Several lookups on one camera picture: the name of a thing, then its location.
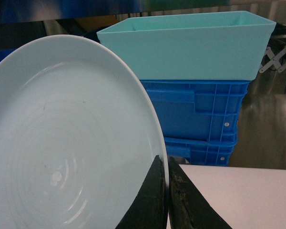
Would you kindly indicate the teal plastic bin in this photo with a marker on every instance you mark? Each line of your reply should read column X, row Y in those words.
column 203, row 46

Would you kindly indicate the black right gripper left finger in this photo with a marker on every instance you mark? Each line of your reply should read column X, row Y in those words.
column 149, row 209

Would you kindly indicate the blue crate top right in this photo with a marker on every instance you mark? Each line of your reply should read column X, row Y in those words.
column 205, row 110

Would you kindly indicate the light blue round tray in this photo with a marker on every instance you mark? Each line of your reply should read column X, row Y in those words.
column 78, row 135

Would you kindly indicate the blue crate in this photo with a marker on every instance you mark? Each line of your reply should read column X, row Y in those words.
column 198, row 152
column 205, row 110

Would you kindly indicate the blue crate bottom right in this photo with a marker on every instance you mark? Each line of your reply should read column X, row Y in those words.
column 198, row 152

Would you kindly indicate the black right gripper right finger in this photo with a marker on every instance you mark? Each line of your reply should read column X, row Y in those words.
column 188, row 209

